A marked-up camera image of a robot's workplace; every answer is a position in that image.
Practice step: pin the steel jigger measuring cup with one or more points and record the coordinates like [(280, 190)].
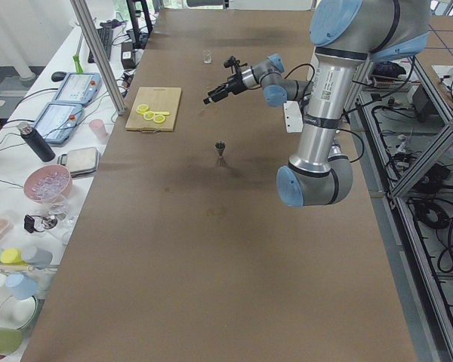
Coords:
[(220, 148)]

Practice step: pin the pink bowl with ice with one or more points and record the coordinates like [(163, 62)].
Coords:
[(48, 183)]

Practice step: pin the aluminium frame post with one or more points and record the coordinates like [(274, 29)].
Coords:
[(83, 15)]

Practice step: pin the lemon slice near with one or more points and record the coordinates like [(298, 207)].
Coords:
[(142, 108)]

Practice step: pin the teach pendant far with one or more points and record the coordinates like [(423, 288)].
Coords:
[(78, 88)]

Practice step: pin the teach pendant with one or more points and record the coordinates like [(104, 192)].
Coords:
[(57, 121), (78, 88)]

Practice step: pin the lemon slice middle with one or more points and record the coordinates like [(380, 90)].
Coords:
[(149, 116)]

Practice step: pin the wine glass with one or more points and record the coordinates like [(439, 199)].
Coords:
[(61, 208)]

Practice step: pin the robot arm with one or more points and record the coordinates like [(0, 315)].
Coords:
[(345, 34)]

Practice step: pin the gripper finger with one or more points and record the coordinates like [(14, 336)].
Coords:
[(220, 87), (216, 96)]

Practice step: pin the lemon slice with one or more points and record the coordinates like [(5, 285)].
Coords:
[(149, 116), (159, 119), (142, 108)]

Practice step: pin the pink plastic cup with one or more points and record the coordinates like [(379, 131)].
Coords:
[(97, 126)]

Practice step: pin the clear glass cup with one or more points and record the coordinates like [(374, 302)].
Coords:
[(207, 57)]

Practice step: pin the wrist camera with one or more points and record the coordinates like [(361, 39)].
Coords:
[(231, 62)]

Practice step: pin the wooden cutting board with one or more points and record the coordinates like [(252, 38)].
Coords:
[(158, 99)]

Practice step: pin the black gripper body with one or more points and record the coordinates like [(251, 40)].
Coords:
[(235, 83)]

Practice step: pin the black thermos bottle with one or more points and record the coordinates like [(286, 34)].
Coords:
[(36, 142)]

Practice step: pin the teach pendant near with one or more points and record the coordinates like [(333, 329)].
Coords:
[(57, 121)]

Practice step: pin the lemon slice far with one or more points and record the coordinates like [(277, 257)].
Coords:
[(159, 119)]

